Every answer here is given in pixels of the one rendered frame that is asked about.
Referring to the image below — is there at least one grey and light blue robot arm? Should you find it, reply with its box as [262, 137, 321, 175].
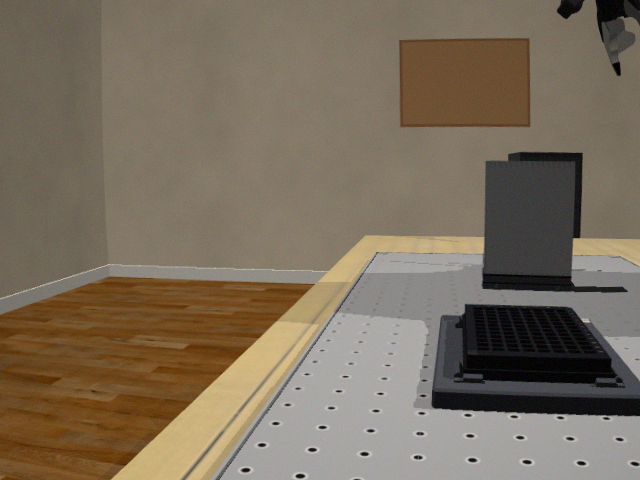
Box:
[557, 0, 584, 19]

